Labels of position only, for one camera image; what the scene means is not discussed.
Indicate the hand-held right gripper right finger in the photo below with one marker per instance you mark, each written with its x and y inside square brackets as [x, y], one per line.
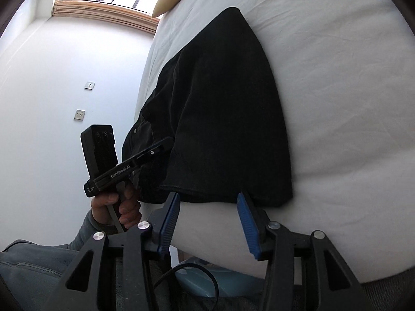
[248, 223]

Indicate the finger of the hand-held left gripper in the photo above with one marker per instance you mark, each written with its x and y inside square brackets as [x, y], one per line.
[155, 150]

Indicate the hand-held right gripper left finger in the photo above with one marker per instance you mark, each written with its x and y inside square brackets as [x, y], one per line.
[170, 220]

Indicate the black pants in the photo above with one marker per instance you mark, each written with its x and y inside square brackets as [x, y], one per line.
[220, 120]

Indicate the person's left forearm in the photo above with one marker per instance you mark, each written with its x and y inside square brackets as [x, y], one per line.
[87, 233]

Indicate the person's left hand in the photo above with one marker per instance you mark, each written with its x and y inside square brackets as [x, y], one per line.
[129, 207]

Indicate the light blue plastic item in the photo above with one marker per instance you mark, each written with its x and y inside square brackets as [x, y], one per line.
[233, 281]

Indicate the person's leg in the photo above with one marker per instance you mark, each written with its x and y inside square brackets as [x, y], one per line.
[29, 272]

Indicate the beige curtain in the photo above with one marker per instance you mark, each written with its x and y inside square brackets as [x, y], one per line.
[103, 16]

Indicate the bed with white sheet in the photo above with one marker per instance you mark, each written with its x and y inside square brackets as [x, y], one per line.
[340, 103]

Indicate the white wall socket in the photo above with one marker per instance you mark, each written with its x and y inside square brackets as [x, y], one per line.
[79, 114]
[89, 85]

